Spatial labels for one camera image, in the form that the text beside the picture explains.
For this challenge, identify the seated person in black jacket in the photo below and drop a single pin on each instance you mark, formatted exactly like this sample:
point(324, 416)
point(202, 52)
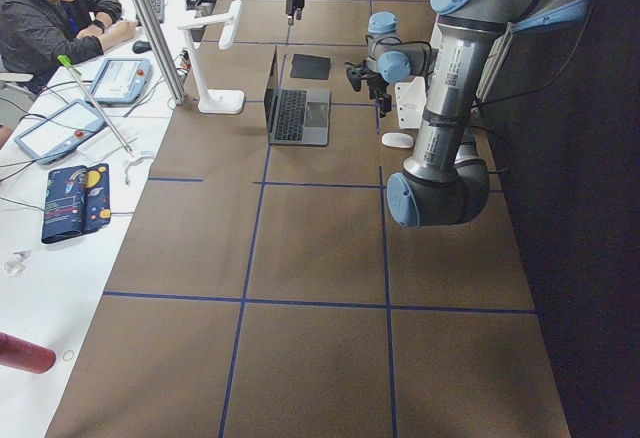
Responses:
point(35, 33)

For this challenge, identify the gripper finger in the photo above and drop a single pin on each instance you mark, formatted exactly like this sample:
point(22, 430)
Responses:
point(293, 18)

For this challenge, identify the teach pendant tablet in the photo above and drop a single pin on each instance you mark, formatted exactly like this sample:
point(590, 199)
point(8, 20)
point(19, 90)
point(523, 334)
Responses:
point(61, 133)
point(120, 82)

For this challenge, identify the grey laptop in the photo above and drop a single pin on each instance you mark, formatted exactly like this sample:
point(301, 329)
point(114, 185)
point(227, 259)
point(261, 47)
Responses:
point(295, 117)

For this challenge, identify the metal rod with green tip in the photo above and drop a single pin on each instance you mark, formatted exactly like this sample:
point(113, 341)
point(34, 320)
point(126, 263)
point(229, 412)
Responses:
point(66, 63)

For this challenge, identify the white computer mouse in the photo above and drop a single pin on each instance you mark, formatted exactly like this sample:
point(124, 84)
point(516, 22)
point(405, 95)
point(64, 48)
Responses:
point(397, 140)

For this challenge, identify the white desk lamp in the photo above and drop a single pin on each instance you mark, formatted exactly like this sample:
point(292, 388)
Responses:
point(203, 63)

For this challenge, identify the dark blue space pouch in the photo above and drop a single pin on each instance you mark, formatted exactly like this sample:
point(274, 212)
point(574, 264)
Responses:
point(77, 202)

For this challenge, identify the black mouse pad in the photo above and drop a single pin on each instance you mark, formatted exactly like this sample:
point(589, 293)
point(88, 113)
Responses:
point(312, 67)

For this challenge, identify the far teach pendant tablet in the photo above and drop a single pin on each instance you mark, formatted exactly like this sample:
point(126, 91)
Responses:
point(120, 82)

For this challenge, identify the near teach pendant tablet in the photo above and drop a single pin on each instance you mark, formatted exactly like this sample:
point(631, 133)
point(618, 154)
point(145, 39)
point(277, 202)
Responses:
point(61, 133)

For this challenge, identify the red bottle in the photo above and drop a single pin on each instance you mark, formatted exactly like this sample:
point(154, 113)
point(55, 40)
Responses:
point(25, 356)

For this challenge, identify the black desk mouse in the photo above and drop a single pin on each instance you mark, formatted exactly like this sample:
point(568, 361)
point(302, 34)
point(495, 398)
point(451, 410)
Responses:
point(141, 46)

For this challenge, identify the aluminium frame post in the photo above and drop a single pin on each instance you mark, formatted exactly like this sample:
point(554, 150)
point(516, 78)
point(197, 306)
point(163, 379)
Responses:
point(152, 28)

